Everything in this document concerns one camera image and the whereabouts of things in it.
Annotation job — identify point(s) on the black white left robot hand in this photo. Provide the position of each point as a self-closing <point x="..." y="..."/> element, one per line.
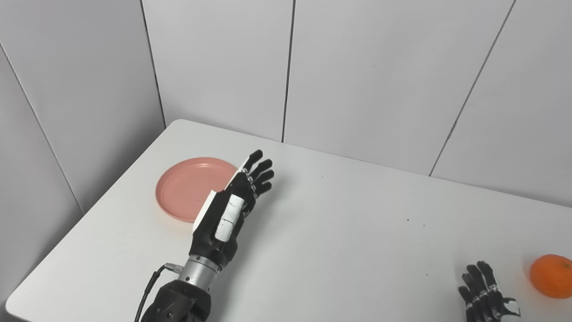
<point x="210" y="232"/>

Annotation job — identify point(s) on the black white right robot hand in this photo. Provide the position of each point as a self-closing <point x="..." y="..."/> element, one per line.
<point x="485" y="299"/>

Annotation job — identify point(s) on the pink round plate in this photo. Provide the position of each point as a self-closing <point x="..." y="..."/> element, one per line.
<point x="187" y="190"/>

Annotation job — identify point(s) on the orange fruit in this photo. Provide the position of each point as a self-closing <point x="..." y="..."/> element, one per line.
<point x="553" y="276"/>

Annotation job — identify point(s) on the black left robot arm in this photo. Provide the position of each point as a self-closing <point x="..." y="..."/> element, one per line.
<point x="183" y="297"/>

